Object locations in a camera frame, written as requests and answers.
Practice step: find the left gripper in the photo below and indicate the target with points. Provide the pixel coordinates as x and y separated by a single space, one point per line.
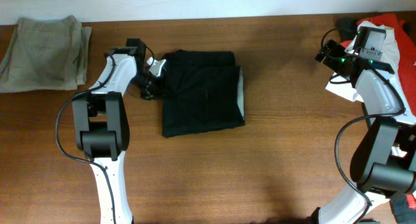
156 93

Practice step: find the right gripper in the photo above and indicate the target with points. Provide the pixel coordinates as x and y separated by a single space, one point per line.
330 60

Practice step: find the black shorts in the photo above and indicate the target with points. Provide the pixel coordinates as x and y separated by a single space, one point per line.
203 91

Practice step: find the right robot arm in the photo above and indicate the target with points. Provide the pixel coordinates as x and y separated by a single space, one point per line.
383 165

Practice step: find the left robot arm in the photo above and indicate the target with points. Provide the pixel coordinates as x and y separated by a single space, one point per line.
101 125

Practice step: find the white garment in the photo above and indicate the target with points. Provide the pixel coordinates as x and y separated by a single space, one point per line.
390 55

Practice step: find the red garment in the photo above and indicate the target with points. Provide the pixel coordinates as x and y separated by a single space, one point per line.
406 65

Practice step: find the folded beige shorts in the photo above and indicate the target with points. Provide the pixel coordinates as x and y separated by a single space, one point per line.
46 55

